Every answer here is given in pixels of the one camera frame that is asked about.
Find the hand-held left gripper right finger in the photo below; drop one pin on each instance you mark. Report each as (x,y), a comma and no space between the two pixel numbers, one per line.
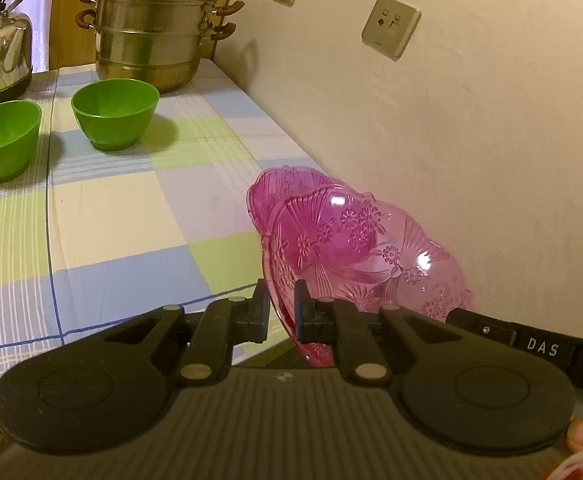
(299,310)

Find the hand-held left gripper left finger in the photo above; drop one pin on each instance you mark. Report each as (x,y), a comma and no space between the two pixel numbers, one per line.
(262,310)

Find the pink glass plate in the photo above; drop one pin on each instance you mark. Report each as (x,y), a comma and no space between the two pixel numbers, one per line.
(281,195)
(366,250)

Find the green plastic bowl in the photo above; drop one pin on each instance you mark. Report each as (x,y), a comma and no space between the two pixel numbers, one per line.
(1,140)
(113,110)

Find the checked tablecloth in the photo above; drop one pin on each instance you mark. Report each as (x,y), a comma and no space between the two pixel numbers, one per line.
(136,210)

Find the stainless steel steamer pot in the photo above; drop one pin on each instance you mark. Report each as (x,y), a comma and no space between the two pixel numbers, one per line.
(146,35)

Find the white wall socket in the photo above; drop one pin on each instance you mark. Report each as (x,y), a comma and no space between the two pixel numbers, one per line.
(389,27)

